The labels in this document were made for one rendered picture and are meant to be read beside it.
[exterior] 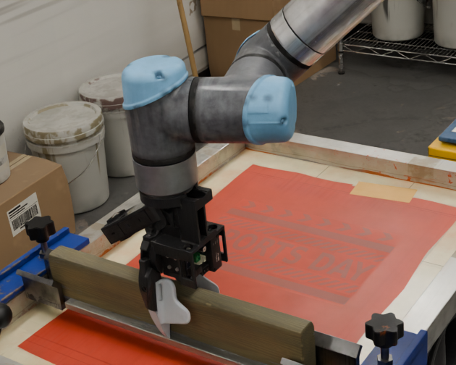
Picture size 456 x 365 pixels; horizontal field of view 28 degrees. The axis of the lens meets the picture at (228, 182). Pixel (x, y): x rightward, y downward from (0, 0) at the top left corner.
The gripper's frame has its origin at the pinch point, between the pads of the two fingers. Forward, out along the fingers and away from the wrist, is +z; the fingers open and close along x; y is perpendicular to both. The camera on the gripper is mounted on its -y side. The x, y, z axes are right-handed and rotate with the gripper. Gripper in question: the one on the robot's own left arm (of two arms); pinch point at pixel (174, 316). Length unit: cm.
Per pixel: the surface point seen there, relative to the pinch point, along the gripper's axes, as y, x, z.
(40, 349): -17.3, -8.7, 5.3
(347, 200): 1.8, 45.9, 5.3
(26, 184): -162, 116, 71
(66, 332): -16.5, -4.2, 5.3
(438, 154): 8, 71, 7
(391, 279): 18.3, 27.1, 5.3
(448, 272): 26.7, 27.4, 1.7
